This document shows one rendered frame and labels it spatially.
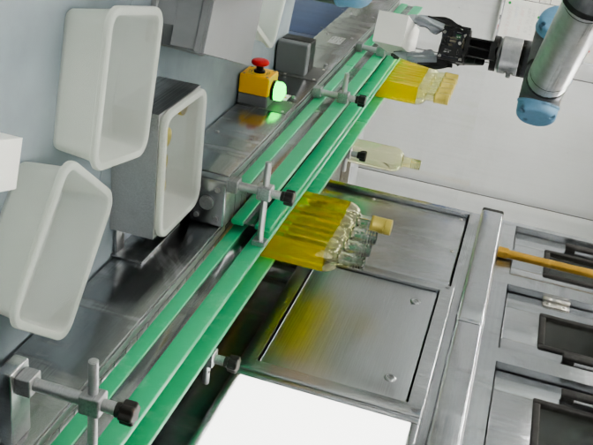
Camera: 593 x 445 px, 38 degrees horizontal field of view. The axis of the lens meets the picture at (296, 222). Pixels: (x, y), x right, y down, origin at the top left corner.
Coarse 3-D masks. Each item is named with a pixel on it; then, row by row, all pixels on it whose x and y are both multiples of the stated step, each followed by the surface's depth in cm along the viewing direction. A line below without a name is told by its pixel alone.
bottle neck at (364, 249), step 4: (348, 240) 173; (352, 240) 173; (356, 240) 173; (348, 244) 173; (352, 244) 172; (356, 244) 172; (360, 244) 172; (364, 244) 172; (368, 244) 173; (348, 248) 173; (352, 248) 172; (356, 248) 172; (360, 248) 172; (364, 248) 172; (368, 248) 172; (352, 252) 173; (356, 252) 172; (360, 252) 172; (364, 252) 172; (368, 252) 172; (368, 256) 172
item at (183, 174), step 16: (192, 96) 142; (176, 112) 136; (192, 112) 149; (160, 128) 135; (176, 128) 151; (192, 128) 150; (160, 144) 135; (176, 144) 152; (192, 144) 151; (160, 160) 136; (176, 160) 153; (192, 160) 153; (160, 176) 137; (176, 176) 155; (192, 176) 154; (160, 192) 138; (176, 192) 156; (192, 192) 155; (160, 208) 140; (176, 208) 151; (160, 224) 141
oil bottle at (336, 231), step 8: (288, 216) 176; (296, 216) 176; (288, 224) 173; (296, 224) 173; (304, 224) 174; (312, 224) 174; (320, 224) 175; (328, 224) 175; (320, 232) 172; (328, 232) 172; (336, 232) 172; (344, 232) 174; (344, 240) 172; (344, 248) 173
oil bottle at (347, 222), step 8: (296, 208) 179; (304, 208) 180; (312, 208) 180; (320, 208) 181; (304, 216) 178; (312, 216) 177; (320, 216) 178; (328, 216) 178; (336, 216) 178; (344, 216) 179; (336, 224) 176; (344, 224) 176; (352, 224) 178; (352, 232) 177
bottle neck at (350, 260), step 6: (342, 252) 168; (348, 252) 168; (342, 258) 167; (348, 258) 167; (354, 258) 167; (360, 258) 167; (342, 264) 168; (348, 264) 167; (354, 264) 167; (360, 264) 167
